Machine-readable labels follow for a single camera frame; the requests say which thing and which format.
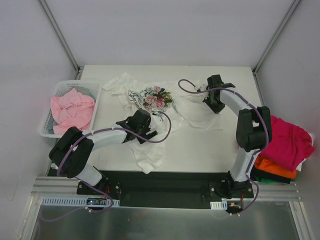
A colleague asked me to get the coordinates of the white floral t shirt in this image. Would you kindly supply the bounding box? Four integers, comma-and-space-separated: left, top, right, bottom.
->
102, 72, 223, 174

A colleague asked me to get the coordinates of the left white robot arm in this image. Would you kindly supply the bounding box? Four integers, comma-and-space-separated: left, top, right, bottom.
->
48, 109, 158, 195

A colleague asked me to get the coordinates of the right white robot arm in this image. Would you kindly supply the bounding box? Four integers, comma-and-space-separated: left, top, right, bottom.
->
203, 74, 272, 199

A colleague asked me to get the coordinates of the pink t shirt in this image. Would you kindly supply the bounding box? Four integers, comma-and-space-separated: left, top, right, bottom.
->
49, 87, 97, 135

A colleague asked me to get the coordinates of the orange t shirt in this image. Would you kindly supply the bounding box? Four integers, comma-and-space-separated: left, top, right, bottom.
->
254, 155, 298, 179

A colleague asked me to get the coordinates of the black t shirt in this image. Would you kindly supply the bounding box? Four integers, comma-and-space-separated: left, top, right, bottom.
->
250, 165, 293, 184

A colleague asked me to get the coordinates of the white plastic laundry basket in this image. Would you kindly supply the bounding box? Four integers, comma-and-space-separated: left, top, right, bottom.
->
38, 80, 102, 139

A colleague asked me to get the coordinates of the magenta t shirt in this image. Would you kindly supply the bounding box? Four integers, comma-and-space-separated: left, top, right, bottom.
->
260, 115, 315, 172

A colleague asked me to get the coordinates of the green t shirt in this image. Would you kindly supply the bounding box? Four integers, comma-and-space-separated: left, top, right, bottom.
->
254, 176, 277, 184

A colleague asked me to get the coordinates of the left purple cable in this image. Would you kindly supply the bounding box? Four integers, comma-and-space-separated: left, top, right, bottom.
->
39, 111, 173, 222

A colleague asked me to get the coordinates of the purple cable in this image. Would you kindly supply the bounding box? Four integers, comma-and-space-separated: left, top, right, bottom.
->
177, 78, 273, 219
39, 111, 173, 222

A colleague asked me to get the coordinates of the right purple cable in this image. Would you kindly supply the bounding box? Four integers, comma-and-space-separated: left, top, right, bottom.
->
177, 78, 273, 219

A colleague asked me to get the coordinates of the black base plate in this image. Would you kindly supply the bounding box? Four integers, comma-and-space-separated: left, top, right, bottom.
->
76, 170, 255, 209

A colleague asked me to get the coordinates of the right white cable duct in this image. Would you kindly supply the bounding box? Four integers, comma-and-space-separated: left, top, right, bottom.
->
210, 201, 228, 211

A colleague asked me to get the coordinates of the white cable duct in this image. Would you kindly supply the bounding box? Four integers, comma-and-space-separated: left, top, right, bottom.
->
210, 201, 228, 211
42, 196, 120, 208

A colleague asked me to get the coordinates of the aluminium rail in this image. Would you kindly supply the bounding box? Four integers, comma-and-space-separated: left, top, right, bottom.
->
30, 137, 303, 201

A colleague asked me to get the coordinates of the left white cable duct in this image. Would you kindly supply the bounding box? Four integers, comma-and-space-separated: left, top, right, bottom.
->
42, 196, 120, 208

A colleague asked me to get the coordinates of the left aluminium frame post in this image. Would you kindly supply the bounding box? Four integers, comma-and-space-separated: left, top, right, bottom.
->
38, 0, 81, 75

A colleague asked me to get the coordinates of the aluminium frame post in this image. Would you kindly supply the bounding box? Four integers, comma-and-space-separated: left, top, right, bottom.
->
38, 0, 81, 75
252, 0, 303, 76

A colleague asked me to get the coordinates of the right aluminium frame post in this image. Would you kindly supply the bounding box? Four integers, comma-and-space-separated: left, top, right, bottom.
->
252, 0, 303, 76

